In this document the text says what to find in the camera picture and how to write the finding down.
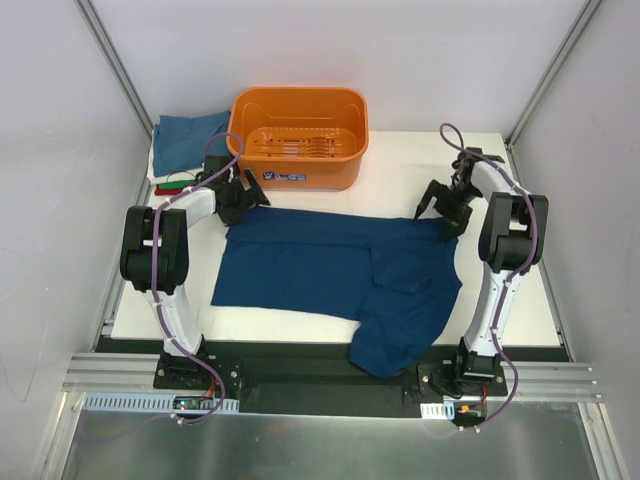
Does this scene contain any navy blue t-shirt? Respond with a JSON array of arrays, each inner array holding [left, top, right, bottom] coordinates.
[[211, 208, 462, 377]]

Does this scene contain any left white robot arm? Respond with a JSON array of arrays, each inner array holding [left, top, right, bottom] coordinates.
[[120, 155, 270, 389]]

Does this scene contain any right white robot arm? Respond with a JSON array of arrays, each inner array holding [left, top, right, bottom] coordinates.
[[414, 147, 549, 399]]

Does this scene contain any folded green t-shirt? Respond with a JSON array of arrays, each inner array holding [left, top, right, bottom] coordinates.
[[156, 172, 203, 191]]

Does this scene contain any orange plastic basket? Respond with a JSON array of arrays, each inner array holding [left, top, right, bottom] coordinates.
[[226, 87, 369, 191]]

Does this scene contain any folded red t-shirt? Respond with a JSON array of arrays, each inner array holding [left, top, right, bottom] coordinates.
[[154, 184, 192, 197]]

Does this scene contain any folded light blue t-shirt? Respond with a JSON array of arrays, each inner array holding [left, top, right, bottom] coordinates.
[[153, 110, 231, 176]]

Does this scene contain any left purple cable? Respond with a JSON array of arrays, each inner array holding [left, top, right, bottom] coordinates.
[[149, 132, 243, 427]]

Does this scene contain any purple cable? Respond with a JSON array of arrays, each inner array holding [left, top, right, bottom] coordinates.
[[422, 122, 536, 435], [149, 132, 243, 427]]

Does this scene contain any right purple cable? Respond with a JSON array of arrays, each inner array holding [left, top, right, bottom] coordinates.
[[422, 122, 536, 435]]

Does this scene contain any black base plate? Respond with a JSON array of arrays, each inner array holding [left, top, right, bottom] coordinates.
[[153, 341, 507, 418]]

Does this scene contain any right slotted cable duct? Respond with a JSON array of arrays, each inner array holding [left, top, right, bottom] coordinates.
[[419, 402, 486, 421]]

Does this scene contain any slotted cable duct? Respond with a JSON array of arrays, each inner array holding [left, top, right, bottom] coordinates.
[[419, 402, 486, 421], [84, 393, 240, 416]]

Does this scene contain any left aluminium frame post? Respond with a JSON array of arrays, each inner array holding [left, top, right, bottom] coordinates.
[[73, 0, 153, 138]]

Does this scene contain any aluminium frame post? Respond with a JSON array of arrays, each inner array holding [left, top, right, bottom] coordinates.
[[505, 0, 605, 151], [73, 0, 153, 138]]

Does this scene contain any right aluminium frame post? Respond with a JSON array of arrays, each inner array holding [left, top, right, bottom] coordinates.
[[505, 0, 605, 151]]

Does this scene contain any left slotted cable duct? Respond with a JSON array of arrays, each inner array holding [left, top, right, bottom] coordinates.
[[84, 393, 240, 416]]

